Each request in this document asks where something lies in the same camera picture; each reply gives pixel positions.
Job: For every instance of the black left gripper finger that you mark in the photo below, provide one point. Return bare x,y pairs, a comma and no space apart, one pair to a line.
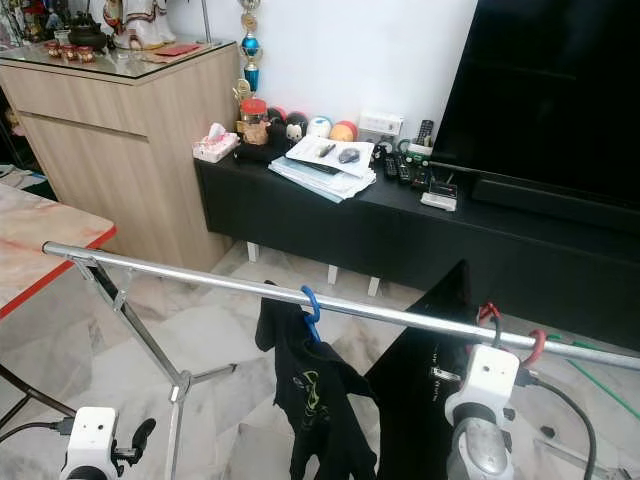
143,437

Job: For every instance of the dark shirt red collar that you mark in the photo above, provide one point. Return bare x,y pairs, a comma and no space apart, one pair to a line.
415,410

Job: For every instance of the red clothes hanger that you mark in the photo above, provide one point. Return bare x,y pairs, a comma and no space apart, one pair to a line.
538,338

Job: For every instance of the blue clothes hanger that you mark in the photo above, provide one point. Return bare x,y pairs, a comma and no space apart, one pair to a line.
317,300

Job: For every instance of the black shirt green print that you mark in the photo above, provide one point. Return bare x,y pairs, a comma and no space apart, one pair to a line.
315,405

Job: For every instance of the black television console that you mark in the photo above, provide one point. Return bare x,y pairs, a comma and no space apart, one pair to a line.
360,230

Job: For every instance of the silver metal clothes rack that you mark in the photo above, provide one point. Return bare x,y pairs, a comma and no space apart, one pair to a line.
160,267

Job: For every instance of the small white device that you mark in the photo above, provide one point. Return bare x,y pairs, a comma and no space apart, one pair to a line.
440,201

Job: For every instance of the black soundbar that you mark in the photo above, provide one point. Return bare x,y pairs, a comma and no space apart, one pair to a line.
555,205

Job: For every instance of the marble table red edge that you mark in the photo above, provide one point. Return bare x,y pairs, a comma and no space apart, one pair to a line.
45,250

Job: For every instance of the stack of white papers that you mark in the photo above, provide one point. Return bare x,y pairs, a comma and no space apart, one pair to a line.
320,175

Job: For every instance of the grey computer mouse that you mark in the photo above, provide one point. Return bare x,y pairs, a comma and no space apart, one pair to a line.
349,156

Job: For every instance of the white socket panel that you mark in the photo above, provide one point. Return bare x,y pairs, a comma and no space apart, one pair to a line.
380,123

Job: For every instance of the orange ball toy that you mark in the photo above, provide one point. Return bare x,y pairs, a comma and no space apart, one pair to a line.
343,131

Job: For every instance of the white blue ball toy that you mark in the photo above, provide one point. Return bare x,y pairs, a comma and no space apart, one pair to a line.
318,127

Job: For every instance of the light wooden cabinet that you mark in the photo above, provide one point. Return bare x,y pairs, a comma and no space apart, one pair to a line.
110,140

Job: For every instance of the black flat television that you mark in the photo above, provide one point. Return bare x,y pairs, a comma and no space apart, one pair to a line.
540,90

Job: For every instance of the pink white tissue box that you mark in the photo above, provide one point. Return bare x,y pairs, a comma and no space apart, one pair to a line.
215,144

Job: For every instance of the red black round plush toy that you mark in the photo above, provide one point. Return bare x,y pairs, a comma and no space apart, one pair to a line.
275,120

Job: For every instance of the red lidded snack jar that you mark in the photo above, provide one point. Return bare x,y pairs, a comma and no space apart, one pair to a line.
252,124

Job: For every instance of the blue gold trophy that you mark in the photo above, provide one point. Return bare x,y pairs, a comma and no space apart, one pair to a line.
251,48

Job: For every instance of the red flat packet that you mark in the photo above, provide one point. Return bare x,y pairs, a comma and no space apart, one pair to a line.
177,49

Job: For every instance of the black teapot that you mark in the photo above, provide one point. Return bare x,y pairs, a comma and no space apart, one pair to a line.
89,38

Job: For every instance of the white porcelain figurine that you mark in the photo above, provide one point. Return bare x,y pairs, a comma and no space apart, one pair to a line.
137,22

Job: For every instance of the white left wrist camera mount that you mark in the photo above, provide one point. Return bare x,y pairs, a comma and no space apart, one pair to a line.
90,440

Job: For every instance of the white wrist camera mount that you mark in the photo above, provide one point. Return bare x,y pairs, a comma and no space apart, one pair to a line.
485,385
90,440

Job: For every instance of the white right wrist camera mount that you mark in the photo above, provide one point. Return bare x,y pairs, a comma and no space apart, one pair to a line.
485,385

